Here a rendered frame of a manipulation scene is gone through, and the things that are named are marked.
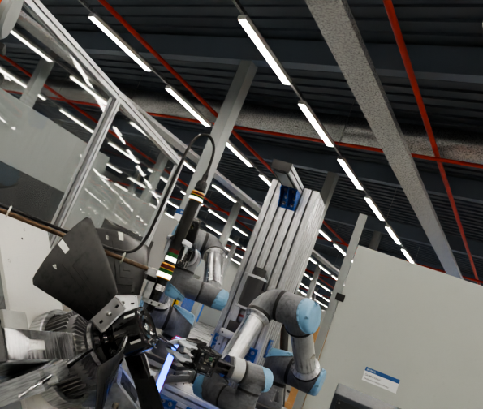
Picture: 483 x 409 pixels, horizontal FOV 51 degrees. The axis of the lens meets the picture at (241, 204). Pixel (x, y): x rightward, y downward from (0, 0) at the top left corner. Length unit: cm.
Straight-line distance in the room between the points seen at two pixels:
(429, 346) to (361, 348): 39
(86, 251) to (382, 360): 226
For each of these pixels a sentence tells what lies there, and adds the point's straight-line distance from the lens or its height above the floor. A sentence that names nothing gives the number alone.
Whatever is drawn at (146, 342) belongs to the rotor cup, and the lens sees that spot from 142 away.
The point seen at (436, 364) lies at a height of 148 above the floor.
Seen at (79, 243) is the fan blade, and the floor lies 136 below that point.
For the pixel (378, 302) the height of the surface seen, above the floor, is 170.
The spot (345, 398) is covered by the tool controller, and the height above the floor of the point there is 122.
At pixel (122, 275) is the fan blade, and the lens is 157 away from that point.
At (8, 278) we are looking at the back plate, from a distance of 151.
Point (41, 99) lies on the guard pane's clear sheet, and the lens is 202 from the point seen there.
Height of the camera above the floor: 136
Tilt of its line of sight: 11 degrees up
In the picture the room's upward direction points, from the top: 22 degrees clockwise
